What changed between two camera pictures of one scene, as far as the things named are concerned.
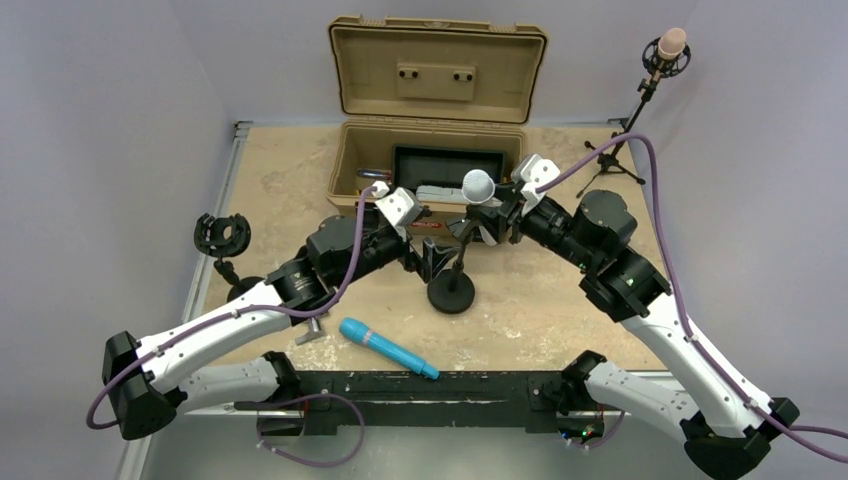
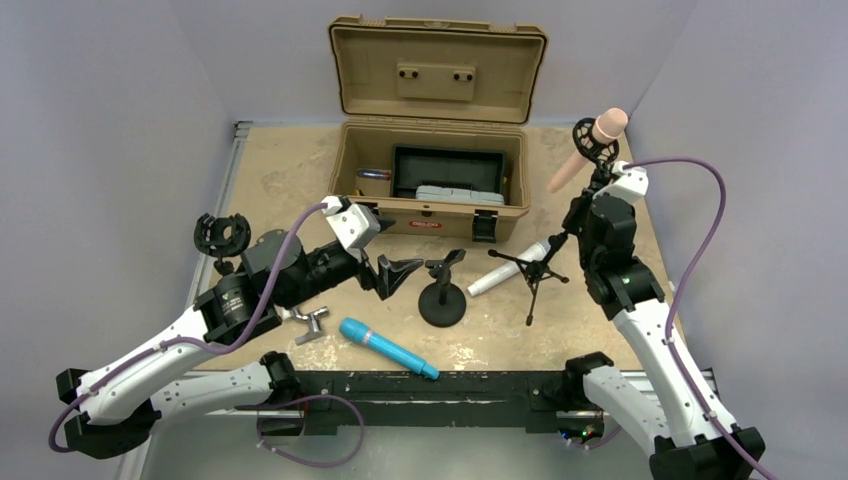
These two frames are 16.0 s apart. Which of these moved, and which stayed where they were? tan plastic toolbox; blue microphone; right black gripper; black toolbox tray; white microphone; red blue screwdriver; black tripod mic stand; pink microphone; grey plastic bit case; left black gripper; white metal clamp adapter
Moved: white microphone; pink microphone; right black gripper; left black gripper; black tripod mic stand
Stayed: red blue screwdriver; blue microphone; tan plastic toolbox; white metal clamp adapter; grey plastic bit case; black toolbox tray
